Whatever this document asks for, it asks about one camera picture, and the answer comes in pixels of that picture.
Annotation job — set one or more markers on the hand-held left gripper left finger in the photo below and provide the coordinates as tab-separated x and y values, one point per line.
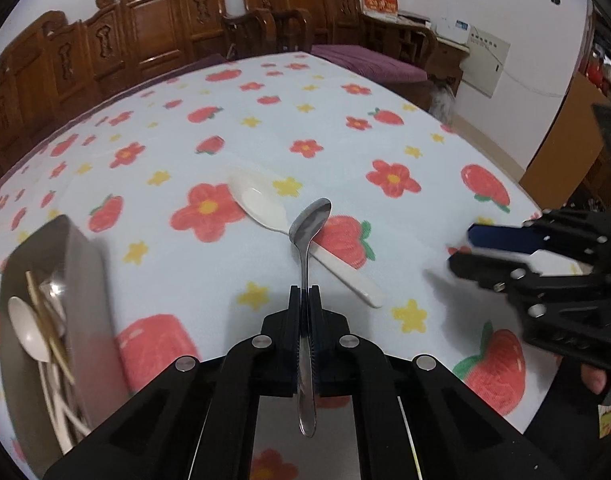
288	350

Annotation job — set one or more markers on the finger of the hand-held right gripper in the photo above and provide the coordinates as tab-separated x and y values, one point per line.
490	237
475	265

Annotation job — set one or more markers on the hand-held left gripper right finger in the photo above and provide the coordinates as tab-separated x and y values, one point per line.
325	350

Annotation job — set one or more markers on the long metal spoon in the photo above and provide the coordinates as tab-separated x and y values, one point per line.
310	225

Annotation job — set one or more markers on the metal tray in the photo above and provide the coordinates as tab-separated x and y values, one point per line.
85	300

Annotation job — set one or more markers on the olive brown chopstick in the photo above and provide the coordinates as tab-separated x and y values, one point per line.
60	347
44	320

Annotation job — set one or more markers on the person's right forearm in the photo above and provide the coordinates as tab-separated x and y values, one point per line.
560	435

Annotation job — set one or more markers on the person's right hand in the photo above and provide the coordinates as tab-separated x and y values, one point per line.
595	377

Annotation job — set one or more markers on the brown cardboard sheet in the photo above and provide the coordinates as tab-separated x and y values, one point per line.
560	150

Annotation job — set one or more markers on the grey white fluffy object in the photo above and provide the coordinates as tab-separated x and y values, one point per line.
443	100

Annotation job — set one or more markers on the floral strawberry tablecloth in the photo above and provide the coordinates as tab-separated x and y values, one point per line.
335	135

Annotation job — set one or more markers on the white blue-print box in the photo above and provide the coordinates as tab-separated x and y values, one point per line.
453	30

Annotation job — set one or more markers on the square purple seat cushion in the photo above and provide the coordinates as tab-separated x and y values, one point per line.
370	62

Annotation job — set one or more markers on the flat white box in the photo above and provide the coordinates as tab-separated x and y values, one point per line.
415	19

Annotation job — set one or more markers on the red gift box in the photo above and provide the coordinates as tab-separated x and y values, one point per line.
380	5

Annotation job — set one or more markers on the carved wooden sofa bench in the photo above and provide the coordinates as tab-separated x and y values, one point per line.
145	35

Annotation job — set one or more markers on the white wall panel board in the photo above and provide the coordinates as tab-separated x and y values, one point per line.
485	62

